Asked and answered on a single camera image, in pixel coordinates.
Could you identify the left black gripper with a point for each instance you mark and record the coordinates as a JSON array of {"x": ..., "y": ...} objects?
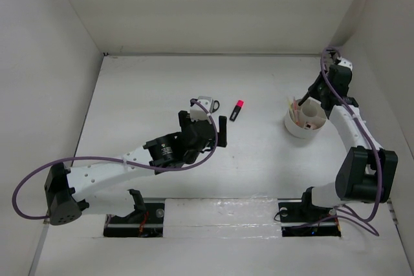
[{"x": 221, "y": 130}]

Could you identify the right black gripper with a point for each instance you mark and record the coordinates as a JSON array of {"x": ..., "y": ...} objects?
[{"x": 312, "y": 91}]

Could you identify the slim red highlighter pen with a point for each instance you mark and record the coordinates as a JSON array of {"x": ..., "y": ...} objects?
[{"x": 300, "y": 116}]

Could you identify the slim yellow highlighter pen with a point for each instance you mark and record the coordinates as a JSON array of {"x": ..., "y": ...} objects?
[{"x": 293, "y": 109}]

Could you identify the black handled scissors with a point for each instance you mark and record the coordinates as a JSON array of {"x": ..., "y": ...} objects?
[{"x": 216, "y": 106}]

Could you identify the pink capped black highlighter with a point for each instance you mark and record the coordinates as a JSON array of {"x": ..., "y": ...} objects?
[{"x": 236, "y": 110}]

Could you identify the pink eraser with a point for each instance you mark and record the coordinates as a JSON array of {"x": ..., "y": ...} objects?
[{"x": 309, "y": 126}]

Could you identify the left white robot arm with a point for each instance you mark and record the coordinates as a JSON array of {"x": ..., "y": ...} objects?
[{"x": 72, "y": 191}]

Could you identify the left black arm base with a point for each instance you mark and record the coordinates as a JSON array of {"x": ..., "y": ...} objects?
[{"x": 145, "y": 221}]

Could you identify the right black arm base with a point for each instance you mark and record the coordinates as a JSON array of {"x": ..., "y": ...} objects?
[{"x": 299, "y": 218}]

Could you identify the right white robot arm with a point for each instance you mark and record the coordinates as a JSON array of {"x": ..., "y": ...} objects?
[{"x": 368, "y": 171}]

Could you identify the white round compartment container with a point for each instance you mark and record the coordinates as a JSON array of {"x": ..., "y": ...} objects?
[{"x": 312, "y": 112}]

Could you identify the aluminium rail right side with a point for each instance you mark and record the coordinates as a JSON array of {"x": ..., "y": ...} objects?
[{"x": 334, "y": 79}]

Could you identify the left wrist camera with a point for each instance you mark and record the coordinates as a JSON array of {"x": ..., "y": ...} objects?
[{"x": 200, "y": 108}]

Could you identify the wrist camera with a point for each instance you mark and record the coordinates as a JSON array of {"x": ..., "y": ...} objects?
[
  {"x": 200, "y": 108},
  {"x": 333, "y": 57}
]

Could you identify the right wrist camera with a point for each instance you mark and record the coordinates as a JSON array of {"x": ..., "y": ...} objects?
[{"x": 333, "y": 57}]

